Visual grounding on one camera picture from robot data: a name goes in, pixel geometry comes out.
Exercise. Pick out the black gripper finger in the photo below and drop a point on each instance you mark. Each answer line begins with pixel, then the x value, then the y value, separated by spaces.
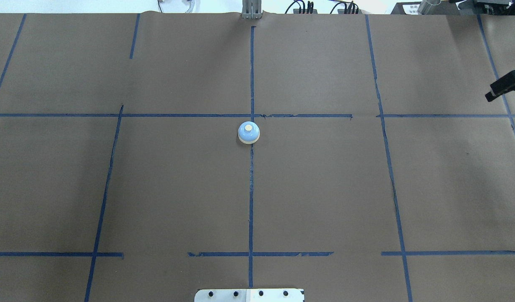
pixel 502 86

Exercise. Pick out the aluminium frame post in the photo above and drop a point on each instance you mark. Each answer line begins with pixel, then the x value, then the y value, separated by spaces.
pixel 252 9

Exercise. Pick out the white camera mast pedestal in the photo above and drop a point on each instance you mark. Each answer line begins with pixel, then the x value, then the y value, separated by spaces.
pixel 250 295

